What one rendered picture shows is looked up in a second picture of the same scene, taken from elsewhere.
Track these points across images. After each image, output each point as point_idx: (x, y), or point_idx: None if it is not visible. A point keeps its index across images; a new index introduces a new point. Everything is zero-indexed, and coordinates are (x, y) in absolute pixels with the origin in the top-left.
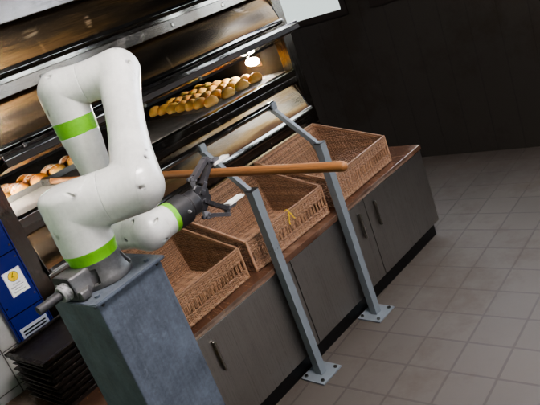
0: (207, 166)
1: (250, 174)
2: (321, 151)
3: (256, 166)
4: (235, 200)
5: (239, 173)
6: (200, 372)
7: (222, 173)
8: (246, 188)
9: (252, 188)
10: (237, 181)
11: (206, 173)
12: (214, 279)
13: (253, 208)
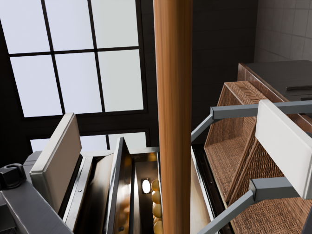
0: (13, 214)
1: (185, 67)
2: (222, 111)
3: (154, 26)
4: (291, 126)
5: (175, 116)
6: None
7: (177, 192)
8: (249, 197)
9: (250, 187)
10: (235, 208)
11: (35, 233)
12: None
13: (284, 194)
